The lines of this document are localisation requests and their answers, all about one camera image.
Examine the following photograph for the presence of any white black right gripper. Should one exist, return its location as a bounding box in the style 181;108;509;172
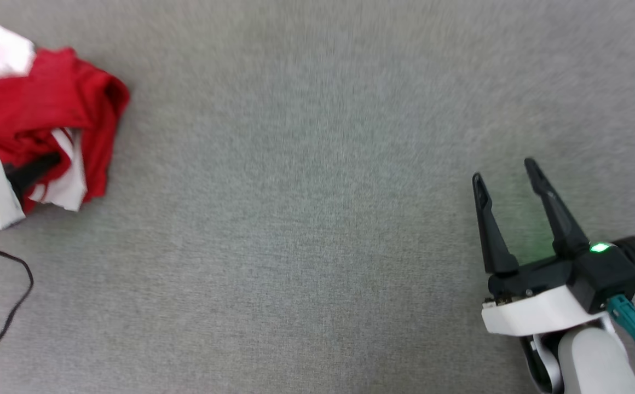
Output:
471;158;617;337

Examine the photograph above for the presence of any grey fabric work surface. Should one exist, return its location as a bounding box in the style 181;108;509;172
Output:
0;0;635;394

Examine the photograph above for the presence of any red and white jersey garment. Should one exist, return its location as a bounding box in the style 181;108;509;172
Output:
0;22;131;213

